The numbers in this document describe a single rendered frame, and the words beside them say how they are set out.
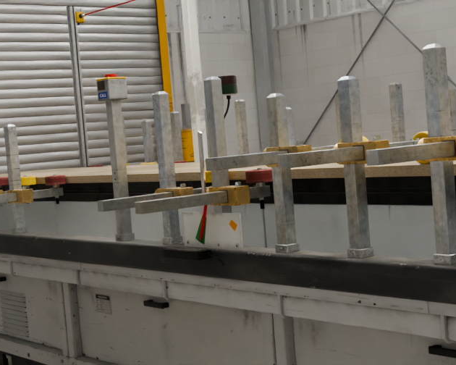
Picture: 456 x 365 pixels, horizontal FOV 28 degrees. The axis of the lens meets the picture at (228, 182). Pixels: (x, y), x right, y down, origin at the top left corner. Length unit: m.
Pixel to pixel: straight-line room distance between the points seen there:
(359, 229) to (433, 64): 0.43
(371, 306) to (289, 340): 0.60
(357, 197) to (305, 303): 0.36
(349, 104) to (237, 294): 0.70
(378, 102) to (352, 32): 0.98
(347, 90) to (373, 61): 9.46
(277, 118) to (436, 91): 0.49
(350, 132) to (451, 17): 8.77
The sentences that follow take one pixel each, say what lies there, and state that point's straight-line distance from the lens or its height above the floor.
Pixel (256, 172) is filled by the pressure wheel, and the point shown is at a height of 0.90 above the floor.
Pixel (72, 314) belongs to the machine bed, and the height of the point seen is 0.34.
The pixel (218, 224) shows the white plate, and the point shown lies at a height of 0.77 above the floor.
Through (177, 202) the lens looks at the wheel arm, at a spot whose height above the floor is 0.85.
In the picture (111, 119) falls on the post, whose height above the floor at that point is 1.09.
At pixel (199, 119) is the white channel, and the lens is 4.12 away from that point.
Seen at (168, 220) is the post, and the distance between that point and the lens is 2.69.
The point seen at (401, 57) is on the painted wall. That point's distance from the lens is 11.29.
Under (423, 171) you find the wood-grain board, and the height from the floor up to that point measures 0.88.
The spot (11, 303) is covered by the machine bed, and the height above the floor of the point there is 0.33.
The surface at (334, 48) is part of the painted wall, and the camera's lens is 12.02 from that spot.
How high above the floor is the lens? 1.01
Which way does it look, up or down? 3 degrees down
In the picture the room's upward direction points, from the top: 5 degrees counter-clockwise
